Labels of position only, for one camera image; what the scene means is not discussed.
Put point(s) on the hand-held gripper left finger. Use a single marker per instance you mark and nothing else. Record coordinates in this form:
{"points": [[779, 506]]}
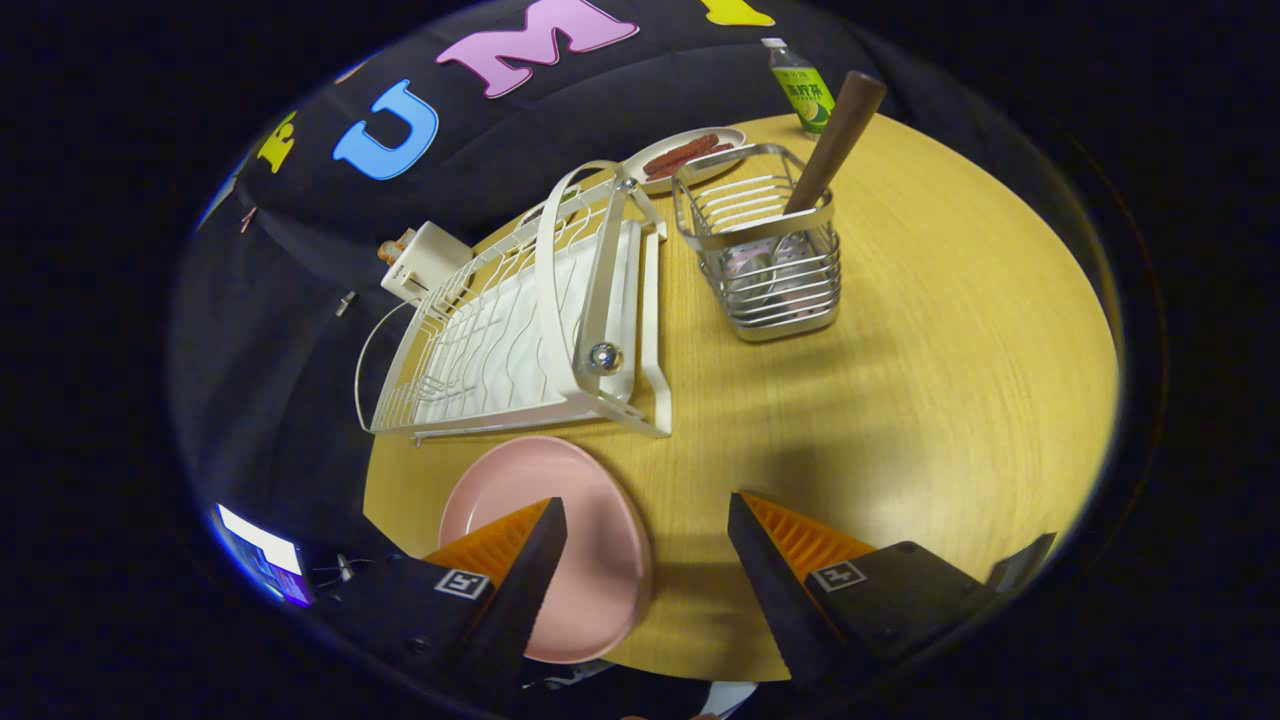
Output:
{"points": [[525, 590]]}

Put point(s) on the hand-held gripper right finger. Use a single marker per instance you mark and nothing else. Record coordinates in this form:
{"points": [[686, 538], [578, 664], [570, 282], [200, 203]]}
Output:
{"points": [[775, 590]]}

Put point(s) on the pink plate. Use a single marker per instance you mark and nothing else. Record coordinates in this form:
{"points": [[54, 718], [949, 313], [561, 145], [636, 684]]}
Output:
{"points": [[600, 540]]}

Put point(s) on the white plate with meat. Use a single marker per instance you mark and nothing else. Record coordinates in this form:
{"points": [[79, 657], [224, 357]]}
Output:
{"points": [[735, 135]]}

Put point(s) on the lit computer screen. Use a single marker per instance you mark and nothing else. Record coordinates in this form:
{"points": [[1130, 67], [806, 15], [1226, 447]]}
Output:
{"points": [[260, 545]]}

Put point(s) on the small white tag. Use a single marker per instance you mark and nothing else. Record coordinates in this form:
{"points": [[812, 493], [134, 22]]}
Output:
{"points": [[345, 303]]}

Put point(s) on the black backdrop cloth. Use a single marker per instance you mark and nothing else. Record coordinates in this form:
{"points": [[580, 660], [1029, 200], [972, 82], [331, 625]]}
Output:
{"points": [[300, 330]]}

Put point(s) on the white toaster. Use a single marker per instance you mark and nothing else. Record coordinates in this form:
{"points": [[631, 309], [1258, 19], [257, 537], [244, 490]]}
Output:
{"points": [[425, 255]]}

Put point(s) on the toasted bread slice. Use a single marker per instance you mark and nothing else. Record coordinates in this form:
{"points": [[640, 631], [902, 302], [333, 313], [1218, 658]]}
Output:
{"points": [[388, 253], [406, 238]]}

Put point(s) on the brown meat piece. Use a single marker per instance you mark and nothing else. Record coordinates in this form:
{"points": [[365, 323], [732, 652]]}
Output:
{"points": [[700, 160], [685, 150]]}

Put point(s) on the orange cloth clip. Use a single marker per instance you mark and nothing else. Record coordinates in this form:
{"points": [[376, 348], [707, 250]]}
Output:
{"points": [[247, 215]]}

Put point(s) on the green label drink bottle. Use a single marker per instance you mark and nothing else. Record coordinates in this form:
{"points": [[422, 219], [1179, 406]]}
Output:
{"points": [[805, 95]]}

